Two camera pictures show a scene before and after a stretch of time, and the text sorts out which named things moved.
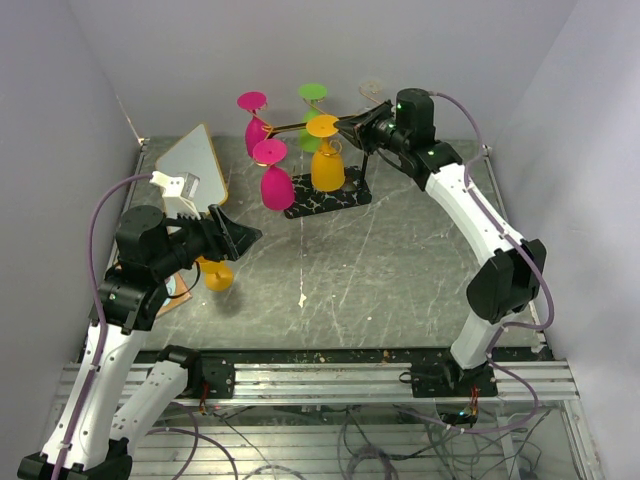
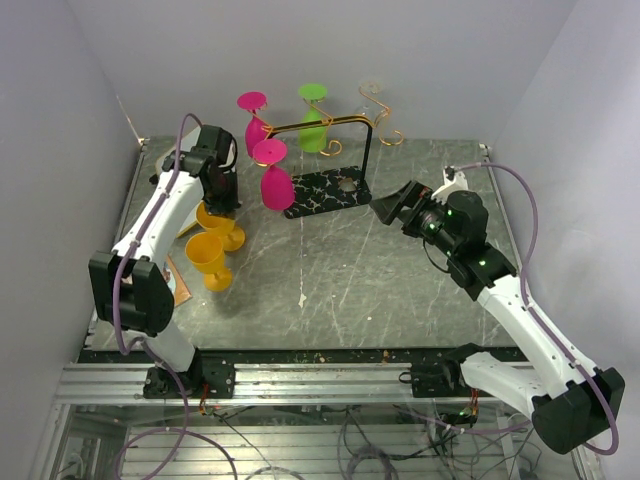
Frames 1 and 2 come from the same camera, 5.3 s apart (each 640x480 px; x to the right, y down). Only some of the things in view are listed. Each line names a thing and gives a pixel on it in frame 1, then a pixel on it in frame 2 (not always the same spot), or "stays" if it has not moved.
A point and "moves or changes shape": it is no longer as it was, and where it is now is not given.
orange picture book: (175, 286) stays
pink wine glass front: (277, 186) stays
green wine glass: (311, 92) stays
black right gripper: (362, 138) -> (391, 206)
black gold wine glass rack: (308, 200) stays
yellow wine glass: (327, 168) moves or changes shape
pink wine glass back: (256, 130) stays
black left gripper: (236, 237) -> (232, 203)
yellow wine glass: (217, 276) stays
